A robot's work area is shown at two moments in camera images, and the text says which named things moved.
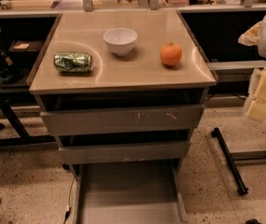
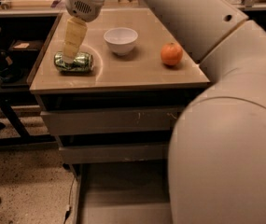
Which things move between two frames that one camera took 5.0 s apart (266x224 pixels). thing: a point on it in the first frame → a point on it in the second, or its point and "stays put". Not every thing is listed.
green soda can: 73,63 → 71,52
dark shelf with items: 16,63 stays put
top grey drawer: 122,119 stays put
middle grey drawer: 161,150 stays put
